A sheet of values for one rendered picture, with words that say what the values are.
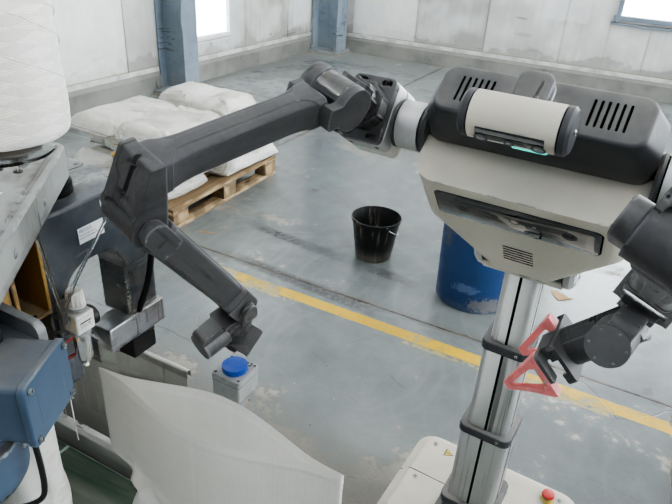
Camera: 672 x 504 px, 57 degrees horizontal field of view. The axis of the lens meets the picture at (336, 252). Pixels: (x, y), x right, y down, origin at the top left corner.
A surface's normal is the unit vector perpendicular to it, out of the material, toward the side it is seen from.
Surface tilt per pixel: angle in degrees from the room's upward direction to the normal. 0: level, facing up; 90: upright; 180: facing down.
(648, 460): 0
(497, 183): 40
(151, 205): 106
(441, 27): 90
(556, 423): 0
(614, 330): 79
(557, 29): 90
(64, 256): 90
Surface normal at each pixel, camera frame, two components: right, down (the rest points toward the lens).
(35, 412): 1.00, 0.08
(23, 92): 0.79, 0.30
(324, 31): -0.48, 0.40
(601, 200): -0.29, -0.43
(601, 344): -0.59, 0.17
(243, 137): 0.71, 0.54
